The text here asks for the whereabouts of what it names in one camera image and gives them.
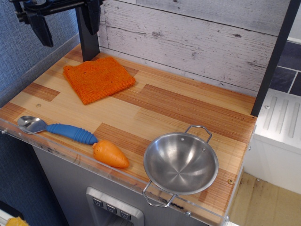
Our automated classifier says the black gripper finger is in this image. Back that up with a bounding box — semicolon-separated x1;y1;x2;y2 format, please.
25;10;54;47
82;0;102;35

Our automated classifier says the white toy sink unit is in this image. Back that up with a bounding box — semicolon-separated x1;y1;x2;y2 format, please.
244;89;301;194

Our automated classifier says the orange toy carrot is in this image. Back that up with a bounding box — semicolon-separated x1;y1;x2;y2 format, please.
92;140;129;168

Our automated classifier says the blue handled metal spoon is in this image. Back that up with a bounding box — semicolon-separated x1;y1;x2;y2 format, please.
17;116;98;145

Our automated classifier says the dark vertical post left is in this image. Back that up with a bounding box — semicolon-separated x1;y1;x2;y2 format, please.
75;8;100;62

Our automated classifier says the dark vertical post right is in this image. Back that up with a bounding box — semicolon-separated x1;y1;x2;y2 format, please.
251;0;301;117

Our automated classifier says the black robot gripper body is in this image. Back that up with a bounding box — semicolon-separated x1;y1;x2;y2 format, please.
8;0;88;17

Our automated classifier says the grey toy appliance panel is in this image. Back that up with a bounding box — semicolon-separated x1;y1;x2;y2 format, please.
86;187;144;226

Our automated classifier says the dark vertical post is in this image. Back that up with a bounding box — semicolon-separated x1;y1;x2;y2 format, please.
75;8;100;62
251;0;301;117

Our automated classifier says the orange folded towel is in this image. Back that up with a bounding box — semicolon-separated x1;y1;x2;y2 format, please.
63;57;135;105

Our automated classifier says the yellow object bottom left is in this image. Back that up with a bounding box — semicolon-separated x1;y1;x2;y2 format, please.
6;217;29;226

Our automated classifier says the stainless steel two-handled bowl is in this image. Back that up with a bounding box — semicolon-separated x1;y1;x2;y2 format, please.
142;130;219;208

